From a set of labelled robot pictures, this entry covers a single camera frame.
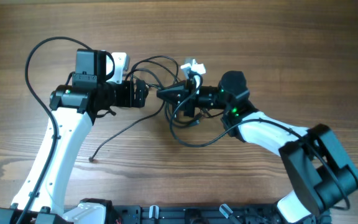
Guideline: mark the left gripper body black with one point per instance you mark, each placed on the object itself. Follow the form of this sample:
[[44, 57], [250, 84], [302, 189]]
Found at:
[[125, 95]]

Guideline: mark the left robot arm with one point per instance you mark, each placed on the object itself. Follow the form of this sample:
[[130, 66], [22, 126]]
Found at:
[[97, 85]]

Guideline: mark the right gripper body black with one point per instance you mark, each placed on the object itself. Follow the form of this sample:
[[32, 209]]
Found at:
[[192, 100]]

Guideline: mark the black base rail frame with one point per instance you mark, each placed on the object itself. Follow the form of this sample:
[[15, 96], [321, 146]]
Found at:
[[248, 214]]

